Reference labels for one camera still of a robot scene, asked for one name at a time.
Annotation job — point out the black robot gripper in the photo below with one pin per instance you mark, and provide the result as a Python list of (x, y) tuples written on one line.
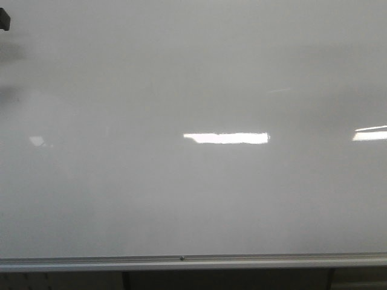
[(4, 20)]

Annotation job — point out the aluminium marker tray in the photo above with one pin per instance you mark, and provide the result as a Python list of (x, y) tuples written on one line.
[(193, 262)]

